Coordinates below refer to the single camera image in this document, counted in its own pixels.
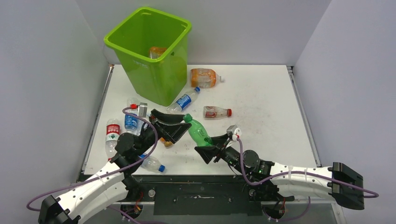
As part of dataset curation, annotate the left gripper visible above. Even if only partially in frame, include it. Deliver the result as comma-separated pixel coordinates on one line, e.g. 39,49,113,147
135,109,191,155

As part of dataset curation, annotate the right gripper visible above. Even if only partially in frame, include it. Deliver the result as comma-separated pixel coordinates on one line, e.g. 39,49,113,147
196,133,248,175

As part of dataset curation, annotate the small orange juice bottle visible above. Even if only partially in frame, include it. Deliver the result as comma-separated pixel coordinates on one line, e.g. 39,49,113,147
160,138,173,147

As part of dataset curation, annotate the green plastic bottle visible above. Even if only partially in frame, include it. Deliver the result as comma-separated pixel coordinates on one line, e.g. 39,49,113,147
183,114,213,147

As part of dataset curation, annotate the red cap tea bottle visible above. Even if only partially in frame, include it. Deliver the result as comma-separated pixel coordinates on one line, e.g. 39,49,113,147
203,106,232,119

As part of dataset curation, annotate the crushed orange label bottle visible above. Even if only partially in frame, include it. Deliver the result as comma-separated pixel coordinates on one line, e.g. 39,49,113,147
149,47,167,59

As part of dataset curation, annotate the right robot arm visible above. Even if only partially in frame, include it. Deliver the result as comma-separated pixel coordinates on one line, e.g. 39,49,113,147
195,134,365,210

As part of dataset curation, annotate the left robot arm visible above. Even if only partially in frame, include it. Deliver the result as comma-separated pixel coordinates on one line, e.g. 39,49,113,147
38,109,191,224

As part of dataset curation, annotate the green plastic bin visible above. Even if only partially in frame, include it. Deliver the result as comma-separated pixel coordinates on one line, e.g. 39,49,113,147
104,7,192,106

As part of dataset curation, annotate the blue label clear bottle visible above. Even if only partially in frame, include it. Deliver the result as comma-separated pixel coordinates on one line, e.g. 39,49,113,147
124,98,141,136

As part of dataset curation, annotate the Pepsi bottle blue cap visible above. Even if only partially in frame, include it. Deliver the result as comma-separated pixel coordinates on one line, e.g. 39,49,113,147
139,154,166,173

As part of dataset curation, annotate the large orange label bottle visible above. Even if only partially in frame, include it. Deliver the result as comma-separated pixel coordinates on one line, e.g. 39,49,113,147
190,68,225,89

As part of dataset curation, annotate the red label Nongfu bottle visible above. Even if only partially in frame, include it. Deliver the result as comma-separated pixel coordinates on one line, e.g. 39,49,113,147
105,119,120,160

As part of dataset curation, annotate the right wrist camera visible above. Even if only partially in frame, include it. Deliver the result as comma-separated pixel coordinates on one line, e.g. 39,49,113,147
226,125,242,141

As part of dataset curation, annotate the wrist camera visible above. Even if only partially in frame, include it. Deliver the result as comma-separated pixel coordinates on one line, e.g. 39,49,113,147
130,103,148,118
226,125,242,141

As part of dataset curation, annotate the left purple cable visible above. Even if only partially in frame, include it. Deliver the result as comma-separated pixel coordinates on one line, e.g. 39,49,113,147
26,106,159,212

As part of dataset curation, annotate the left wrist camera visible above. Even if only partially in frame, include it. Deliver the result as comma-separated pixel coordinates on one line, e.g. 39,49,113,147
130,103,148,118

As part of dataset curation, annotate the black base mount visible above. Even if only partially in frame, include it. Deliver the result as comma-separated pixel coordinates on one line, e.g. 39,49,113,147
115,175,295,218

